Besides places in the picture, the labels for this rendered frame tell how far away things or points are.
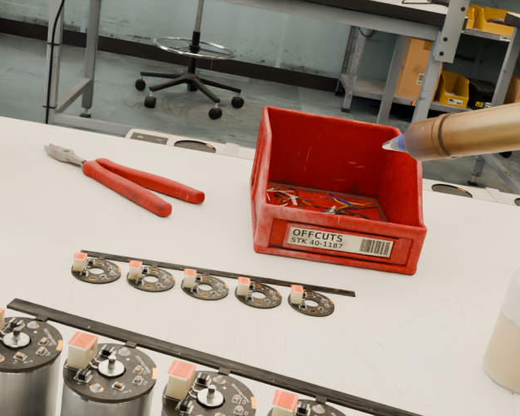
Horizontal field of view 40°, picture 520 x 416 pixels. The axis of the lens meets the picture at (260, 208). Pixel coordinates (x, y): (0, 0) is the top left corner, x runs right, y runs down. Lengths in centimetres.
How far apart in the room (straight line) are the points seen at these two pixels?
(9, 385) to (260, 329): 17
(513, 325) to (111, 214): 24
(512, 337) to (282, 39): 424
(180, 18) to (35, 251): 419
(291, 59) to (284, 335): 425
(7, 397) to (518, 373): 23
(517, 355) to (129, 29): 434
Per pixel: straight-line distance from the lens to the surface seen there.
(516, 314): 35
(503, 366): 36
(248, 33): 454
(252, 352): 33
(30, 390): 21
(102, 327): 22
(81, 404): 20
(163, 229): 43
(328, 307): 38
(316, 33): 455
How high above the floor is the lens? 93
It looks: 22 degrees down
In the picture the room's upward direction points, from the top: 11 degrees clockwise
